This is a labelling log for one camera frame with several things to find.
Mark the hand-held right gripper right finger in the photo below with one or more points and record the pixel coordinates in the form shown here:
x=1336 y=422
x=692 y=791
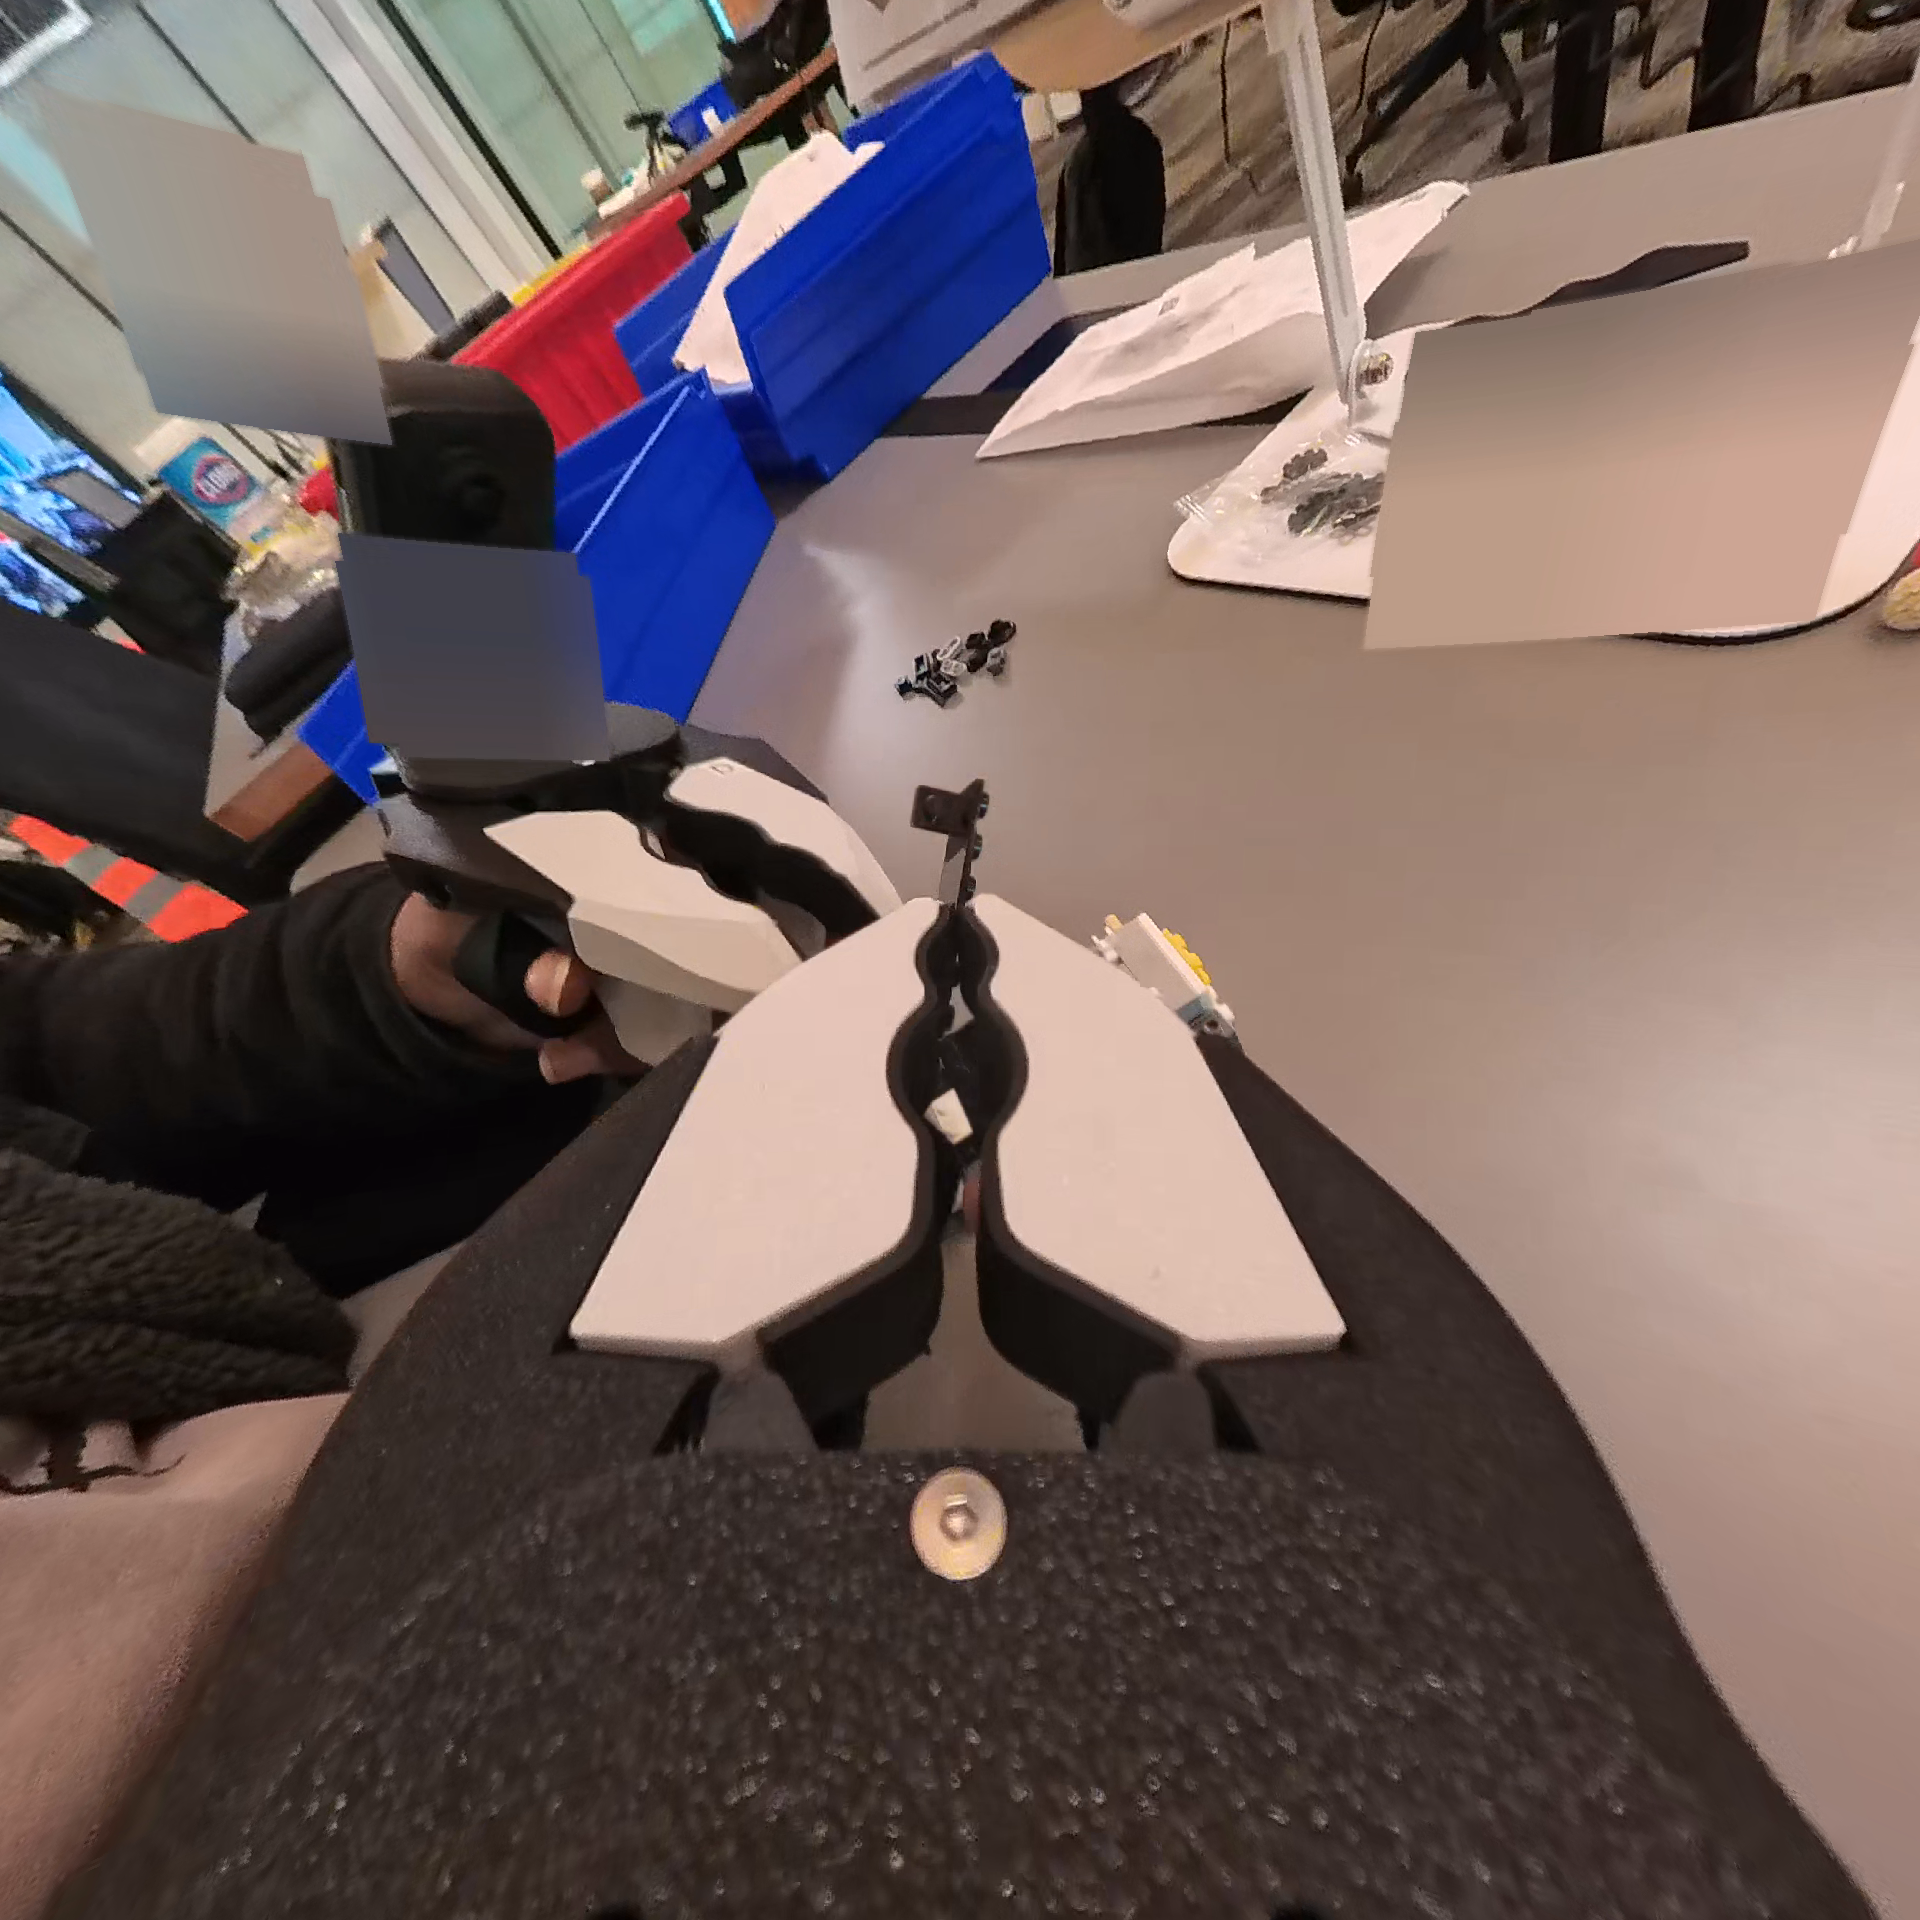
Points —
x=1154 y=1171

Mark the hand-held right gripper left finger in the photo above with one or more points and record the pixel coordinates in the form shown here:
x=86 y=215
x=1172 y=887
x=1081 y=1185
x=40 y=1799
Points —
x=750 y=1171

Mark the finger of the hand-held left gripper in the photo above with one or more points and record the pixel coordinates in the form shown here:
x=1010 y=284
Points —
x=644 y=914
x=796 y=819

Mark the small black toy brick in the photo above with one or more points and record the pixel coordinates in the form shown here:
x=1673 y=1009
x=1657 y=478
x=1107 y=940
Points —
x=948 y=819

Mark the toy brick car model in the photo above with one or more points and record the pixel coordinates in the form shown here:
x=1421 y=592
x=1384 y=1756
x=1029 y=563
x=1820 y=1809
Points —
x=1171 y=968

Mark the blue plastic bin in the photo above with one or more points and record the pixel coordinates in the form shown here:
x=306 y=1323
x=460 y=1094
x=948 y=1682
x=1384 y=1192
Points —
x=901 y=270
x=660 y=523
x=660 y=323

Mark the white book stand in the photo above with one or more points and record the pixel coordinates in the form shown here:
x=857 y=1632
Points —
x=1329 y=225

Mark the person's left forearm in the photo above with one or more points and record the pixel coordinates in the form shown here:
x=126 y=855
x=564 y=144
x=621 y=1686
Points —
x=225 y=1050

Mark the person's left hand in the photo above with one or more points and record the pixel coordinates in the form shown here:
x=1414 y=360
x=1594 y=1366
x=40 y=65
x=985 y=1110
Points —
x=563 y=985

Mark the red object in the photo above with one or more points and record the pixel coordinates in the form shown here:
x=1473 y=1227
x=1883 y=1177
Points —
x=570 y=330

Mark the pile of small black toy pieces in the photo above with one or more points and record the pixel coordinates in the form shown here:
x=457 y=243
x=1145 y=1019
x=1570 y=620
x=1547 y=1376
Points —
x=961 y=660

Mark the white blue label canister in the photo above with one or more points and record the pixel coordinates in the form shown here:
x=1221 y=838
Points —
x=201 y=481

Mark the white folded paper sheet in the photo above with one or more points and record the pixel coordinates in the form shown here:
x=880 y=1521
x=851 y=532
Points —
x=763 y=240

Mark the display screen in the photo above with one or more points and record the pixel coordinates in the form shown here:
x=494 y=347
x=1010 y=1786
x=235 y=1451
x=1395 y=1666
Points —
x=60 y=494

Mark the orange reflective vest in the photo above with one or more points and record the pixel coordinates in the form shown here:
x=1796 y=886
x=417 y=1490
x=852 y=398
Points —
x=120 y=886

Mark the clear plastic parts bag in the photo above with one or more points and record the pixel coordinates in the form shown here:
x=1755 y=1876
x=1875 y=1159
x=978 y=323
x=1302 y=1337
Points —
x=1306 y=494

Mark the black fleece-lined jacket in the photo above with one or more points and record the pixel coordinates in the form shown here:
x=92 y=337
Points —
x=148 y=1289

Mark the printed white paper bag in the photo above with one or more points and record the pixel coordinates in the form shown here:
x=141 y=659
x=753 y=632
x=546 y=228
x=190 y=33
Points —
x=1200 y=346

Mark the pale pink garment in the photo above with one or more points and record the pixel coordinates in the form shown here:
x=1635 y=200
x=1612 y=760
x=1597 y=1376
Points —
x=120 y=1620

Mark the tan round toy piece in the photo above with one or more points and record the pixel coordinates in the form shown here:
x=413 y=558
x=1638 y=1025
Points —
x=1902 y=604

